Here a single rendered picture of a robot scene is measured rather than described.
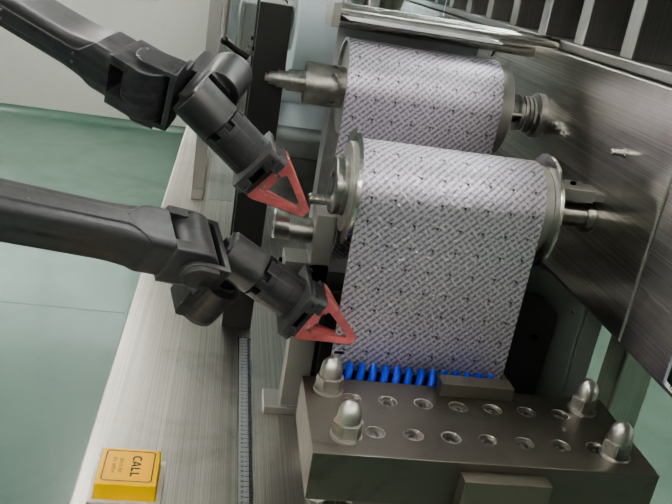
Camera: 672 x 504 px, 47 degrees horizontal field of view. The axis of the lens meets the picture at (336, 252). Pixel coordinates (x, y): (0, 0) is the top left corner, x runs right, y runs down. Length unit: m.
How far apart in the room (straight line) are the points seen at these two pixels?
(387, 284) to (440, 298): 0.07
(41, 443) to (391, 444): 1.85
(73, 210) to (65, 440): 1.84
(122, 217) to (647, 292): 0.59
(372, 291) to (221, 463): 0.29
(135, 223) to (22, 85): 5.93
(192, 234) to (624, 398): 0.77
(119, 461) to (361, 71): 0.62
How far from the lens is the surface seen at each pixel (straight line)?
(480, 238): 0.98
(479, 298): 1.01
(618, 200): 1.03
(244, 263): 0.92
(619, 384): 1.33
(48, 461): 2.55
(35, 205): 0.82
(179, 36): 6.50
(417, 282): 0.98
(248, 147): 0.93
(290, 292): 0.94
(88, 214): 0.83
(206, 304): 0.96
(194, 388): 1.17
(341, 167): 0.96
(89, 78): 0.98
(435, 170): 0.96
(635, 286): 0.98
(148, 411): 1.12
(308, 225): 1.02
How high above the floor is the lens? 1.51
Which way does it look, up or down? 20 degrees down
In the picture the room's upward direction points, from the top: 10 degrees clockwise
